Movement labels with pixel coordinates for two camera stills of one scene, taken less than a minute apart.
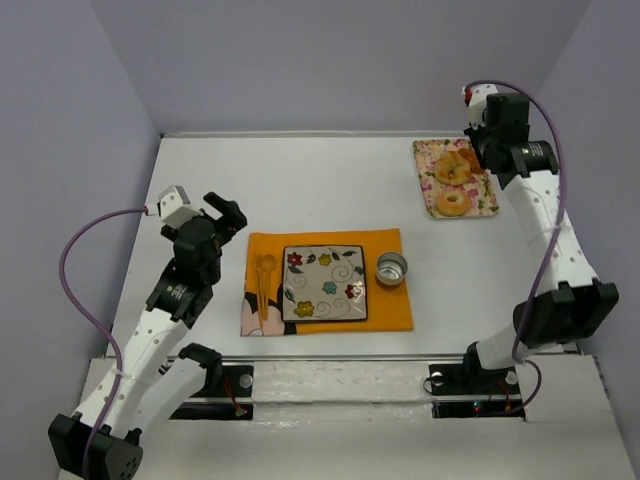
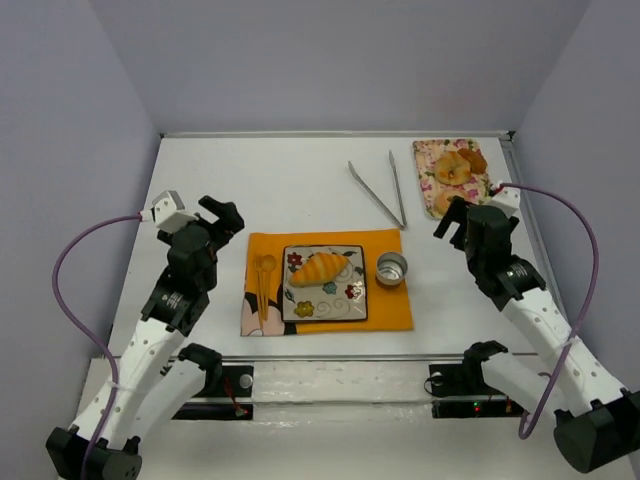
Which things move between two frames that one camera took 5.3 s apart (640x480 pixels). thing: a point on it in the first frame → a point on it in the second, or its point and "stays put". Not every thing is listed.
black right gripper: [482, 145] → [460, 225]
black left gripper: [226, 220] stays put
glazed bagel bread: [452, 168] stays put
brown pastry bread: [474, 164] stays put
